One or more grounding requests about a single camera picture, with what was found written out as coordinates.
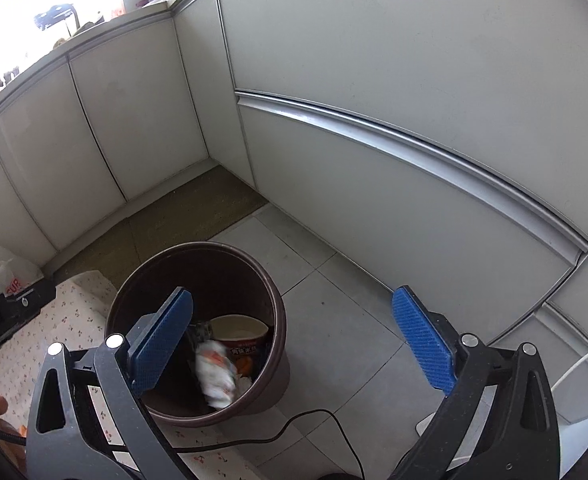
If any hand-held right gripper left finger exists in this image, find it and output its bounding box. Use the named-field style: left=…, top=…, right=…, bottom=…
left=26, top=286, right=197, bottom=480

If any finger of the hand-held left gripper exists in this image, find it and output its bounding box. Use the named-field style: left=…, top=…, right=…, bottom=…
left=2, top=278, right=57, bottom=340

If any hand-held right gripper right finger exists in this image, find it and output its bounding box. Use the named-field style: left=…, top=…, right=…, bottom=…
left=391, top=285, right=561, bottom=480

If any white tissue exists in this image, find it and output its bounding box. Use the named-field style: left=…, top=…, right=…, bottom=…
left=194, top=340, right=239, bottom=409

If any red instant noodle cup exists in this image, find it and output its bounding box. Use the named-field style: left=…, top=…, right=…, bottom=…
left=209, top=314, right=269, bottom=361

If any brown plastic bin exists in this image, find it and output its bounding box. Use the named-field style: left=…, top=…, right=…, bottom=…
left=104, top=241, right=291, bottom=428

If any cherry print tablecloth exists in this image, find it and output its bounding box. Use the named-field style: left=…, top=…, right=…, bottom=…
left=0, top=270, right=275, bottom=480

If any brown floor mat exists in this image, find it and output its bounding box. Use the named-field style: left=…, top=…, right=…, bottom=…
left=48, top=165, right=269, bottom=281

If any white base cabinet row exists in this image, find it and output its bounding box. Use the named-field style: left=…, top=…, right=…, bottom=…
left=0, top=0, right=255, bottom=266

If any blue object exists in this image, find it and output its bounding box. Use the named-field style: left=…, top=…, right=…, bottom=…
left=32, top=5, right=80, bottom=31

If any black cable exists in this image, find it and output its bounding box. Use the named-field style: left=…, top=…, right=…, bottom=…
left=171, top=409, right=367, bottom=480

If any white cable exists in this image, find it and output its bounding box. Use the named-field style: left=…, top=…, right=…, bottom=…
left=549, top=330, right=588, bottom=396

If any white cabinet with metal rail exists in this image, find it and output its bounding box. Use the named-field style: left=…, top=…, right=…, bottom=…
left=216, top=0, right=588, bottom=426

